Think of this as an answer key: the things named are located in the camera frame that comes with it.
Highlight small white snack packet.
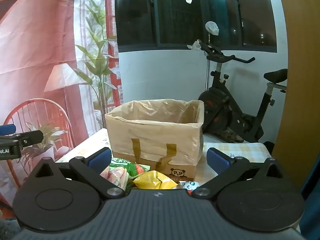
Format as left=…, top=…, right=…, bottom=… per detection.
left=175, top=180, right=200, bottom=191

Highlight yellow snack packet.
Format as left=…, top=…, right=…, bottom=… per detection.
left=132, top=170, right=179, bottom=190

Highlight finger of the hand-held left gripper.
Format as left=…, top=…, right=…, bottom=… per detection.
left=0, top=130, right=44, bottom=148
left=0, top=124, right=16, bottom=135

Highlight dark bag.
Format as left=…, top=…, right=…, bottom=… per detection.
left=263, top=141, right=276, bottom=153

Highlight green snack packet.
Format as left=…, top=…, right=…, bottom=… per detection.
left=100, top=157, right=150, bottom=193

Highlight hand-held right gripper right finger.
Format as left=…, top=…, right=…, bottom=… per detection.
left=191, top=147, right=290, bottom=201

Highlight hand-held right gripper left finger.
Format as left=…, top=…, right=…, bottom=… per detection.
left=26, top=147, right=127, bottom=201

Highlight black exercise bike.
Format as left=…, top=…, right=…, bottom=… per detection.
left=199, top=42, right=288, bottom=143

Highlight brown sandals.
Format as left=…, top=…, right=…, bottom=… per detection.
left=220, top=130, right=244, bottom=143

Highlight checked tablecloth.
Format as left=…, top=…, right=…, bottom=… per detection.
left=55, top=128, right=273, bottom=193

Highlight white plastic bag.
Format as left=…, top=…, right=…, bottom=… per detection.
left=205, top=21, right=219, bottom=36

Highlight crumpled clear plastic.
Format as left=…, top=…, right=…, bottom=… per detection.
left=187, top=39, right=203, bottom=51

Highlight dark teal panel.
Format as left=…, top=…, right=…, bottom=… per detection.
left=299, top=152, right=320, bottom=240

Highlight printed wall cloth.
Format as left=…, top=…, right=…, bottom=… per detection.
left=0, top=0, right=124, bottom=205

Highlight metal pole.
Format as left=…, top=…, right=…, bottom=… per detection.
left=206, top=35, right=211, bottom=91

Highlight brown paper shopping bag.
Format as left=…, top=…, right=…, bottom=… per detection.
left=104, top=99, right=205, bottom=182

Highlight dark window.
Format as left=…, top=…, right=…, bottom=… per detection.
left=115, top=0, right=278, bottom=53

